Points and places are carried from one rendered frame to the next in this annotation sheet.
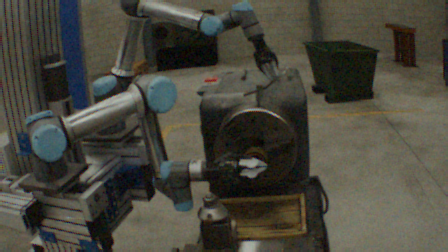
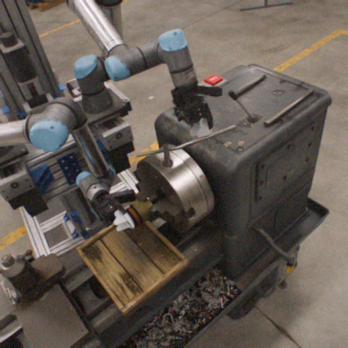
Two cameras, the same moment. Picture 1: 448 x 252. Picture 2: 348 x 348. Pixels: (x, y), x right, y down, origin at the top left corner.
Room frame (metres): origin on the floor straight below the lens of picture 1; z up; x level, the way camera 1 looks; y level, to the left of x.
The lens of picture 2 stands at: (0.93, -0.82, 2.03)
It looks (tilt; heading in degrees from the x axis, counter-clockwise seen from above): 44 degrees down; 49
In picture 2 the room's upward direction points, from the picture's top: 11 degrees counter-clockwise
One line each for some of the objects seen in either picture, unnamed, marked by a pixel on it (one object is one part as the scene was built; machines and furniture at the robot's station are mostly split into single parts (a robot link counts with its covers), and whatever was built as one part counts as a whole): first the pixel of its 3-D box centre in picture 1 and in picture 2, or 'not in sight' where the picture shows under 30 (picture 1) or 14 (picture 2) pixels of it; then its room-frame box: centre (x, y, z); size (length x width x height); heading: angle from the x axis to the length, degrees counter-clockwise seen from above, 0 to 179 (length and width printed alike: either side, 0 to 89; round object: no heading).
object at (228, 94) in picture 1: (257, 119); (241, 141); (1.91, -0.16, 1.06); 0.59 x 0.48 x 0.39; 171
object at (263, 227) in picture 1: (256, 219); (130, 256); (1.27, -0.08, 0.89); 0.36 x 0.30 x 0.04; 81
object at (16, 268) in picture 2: (211, 209); (11, 264); (0.93, 0.05, 1.13); 0.08 x 0.08 x 0.03
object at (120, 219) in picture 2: (252, 164); (122, 220); (1.29, -0.08, 1.10); 0.09 x 0.06 x 0.03; 80
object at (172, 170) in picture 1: (177, 172); (89, 185); (1.33, 0.18, 1.08); 0.11 x 0.08 x 0.09; 80
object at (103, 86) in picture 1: (106, 92); (89, 73); (1.67, 0.50, 1.33); 0.13 x 0.12 x 0.14; 163
